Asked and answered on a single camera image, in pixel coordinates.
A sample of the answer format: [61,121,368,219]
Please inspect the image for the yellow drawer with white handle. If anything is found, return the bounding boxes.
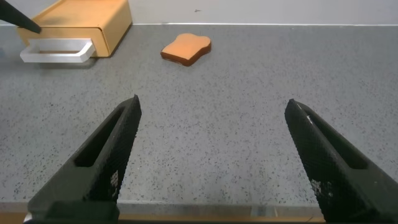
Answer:
[17,27,110,64]

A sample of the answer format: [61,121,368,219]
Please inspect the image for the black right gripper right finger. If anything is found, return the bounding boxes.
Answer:
[284,98,398,224]

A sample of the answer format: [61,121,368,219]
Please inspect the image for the yellow drawer cabinet housing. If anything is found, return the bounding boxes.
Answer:
[17,0,133,58]

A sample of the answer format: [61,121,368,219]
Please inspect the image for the toast slice toy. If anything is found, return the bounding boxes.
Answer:
[160,33,213,67]

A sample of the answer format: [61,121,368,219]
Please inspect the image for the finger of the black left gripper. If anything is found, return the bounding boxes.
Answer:
[0,0,42,34]

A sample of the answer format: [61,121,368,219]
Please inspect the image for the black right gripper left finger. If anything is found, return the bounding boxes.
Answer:
[27,95,143,224]

